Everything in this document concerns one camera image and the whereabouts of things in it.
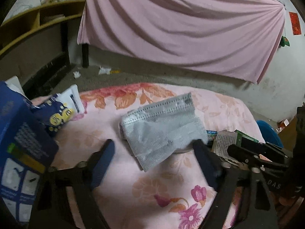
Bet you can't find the grey face mask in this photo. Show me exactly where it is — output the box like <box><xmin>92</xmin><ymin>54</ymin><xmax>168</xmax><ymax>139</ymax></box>
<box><xmin>119</xmin><ymin>93</ymin><xmax>208</xmax><ymax>172</ymax></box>

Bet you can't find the blue plastic trash bin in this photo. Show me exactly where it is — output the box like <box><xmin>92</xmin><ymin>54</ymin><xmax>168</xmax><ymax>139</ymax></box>
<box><xmin>256</xmin><ymin>120</ymin><xmax>284</xmax><ymax>148</ymax></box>

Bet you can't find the green white small box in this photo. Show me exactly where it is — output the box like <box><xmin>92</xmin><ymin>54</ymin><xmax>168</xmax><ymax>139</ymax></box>
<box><xmin>234</xmin><ymin>130</ymin><xmax>259</xmax><ymax>146</ymax></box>

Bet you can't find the pink floral blanket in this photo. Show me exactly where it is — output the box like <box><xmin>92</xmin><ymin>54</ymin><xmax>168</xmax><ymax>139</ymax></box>
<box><xmin>30</xmin><ymin>83</ymin><xmax>266</xmax><ymax>229</ymax></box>

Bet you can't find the blue yellow snack packet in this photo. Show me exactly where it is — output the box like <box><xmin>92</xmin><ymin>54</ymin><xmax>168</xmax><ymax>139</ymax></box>
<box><xmin>30</xmin><ymin>84</ymin><xmax>85</xmax><ymax>138</ymax></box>

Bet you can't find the blue cardboard box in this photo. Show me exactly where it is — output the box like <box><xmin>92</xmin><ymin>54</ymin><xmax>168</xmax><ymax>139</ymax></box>
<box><xmin>1</xmin><ymin>82</ymin><xmax>58</xmax><ymax>223</ymax></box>

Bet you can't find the yellow wooden shelf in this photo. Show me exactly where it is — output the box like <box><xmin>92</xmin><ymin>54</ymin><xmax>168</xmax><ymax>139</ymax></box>
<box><xmin>1</xmin><ymin>0</ymin><xmax>85</xmax><ymax>58</ymax></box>

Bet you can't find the pink hanging cloth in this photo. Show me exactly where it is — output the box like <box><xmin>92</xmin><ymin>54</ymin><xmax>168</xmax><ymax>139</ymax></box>
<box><xmin>77</xmin><ymin>0</ymin><xmax>285</xmax><ymax>83</ymax></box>

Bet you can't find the green wall ornament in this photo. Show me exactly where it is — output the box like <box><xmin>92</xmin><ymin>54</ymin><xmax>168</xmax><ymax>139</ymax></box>
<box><xmin>279</xmin><ymin>36</ymin><xmax>290</xmax><ymax>47</ymax></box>

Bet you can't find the red paper on wall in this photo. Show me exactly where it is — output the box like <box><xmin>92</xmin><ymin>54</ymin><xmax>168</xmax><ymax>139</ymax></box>
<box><xmin>289</xmin><ymin>12</ymin><xmax>301</xmax><ymax>35</ymax></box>

